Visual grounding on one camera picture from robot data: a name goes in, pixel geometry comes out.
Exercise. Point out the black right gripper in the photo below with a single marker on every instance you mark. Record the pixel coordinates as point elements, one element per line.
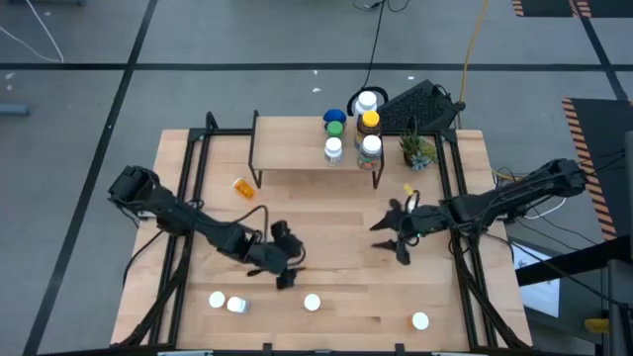
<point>425,220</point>

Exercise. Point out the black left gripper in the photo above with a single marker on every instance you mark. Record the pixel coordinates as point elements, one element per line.
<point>269,257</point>

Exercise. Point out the gummy vitamin bottle white cap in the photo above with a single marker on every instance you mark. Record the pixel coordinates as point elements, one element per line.
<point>371,143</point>

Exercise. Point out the white aspirin bottle green label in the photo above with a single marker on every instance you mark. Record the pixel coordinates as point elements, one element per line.
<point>333,145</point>

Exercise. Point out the brown bottle yellow cap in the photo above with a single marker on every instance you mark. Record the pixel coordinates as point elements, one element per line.
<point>370,118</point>

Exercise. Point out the green caffeine bottle green cap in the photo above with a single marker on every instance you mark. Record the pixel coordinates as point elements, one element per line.
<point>335,128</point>

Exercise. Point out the Tums bottle blue cap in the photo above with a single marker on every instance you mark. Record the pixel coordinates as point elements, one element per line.
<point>334,115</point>

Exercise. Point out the large white bottle white cap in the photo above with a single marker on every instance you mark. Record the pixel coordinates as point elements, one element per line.
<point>367,100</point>

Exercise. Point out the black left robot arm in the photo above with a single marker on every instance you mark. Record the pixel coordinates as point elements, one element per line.
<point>188,217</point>

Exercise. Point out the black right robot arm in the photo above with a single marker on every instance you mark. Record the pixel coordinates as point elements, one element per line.
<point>519,195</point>

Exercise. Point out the small yellow tag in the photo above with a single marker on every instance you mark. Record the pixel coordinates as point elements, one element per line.
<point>408,189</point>

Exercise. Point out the small white bottle lying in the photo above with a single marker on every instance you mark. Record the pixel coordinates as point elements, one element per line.
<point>237,304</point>

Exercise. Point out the potted succulent black pot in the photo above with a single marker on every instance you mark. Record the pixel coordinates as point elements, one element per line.
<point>414,148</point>

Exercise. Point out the black perforated computer case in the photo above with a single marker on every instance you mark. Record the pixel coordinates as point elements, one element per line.
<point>420,106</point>

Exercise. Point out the white paper sheet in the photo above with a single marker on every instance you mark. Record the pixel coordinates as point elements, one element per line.
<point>541,296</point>

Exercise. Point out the black diagonal beam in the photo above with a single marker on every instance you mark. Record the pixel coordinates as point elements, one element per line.
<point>569,264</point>

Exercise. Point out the small yellow block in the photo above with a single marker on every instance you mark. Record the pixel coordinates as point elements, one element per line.
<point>596,326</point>

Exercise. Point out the black mat striped edge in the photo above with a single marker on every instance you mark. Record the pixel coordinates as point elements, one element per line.
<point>613,123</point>
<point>544,6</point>

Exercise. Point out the grey flat bar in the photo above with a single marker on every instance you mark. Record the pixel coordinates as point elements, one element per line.
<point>12,109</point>

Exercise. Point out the wooden shelf black metal frame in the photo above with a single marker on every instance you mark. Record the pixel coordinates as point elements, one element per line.
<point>292,148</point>

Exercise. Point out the black aluminium table frame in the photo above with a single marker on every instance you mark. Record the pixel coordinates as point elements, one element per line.
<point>227,131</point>

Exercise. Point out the grey metal post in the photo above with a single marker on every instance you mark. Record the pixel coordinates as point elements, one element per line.
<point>620,306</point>

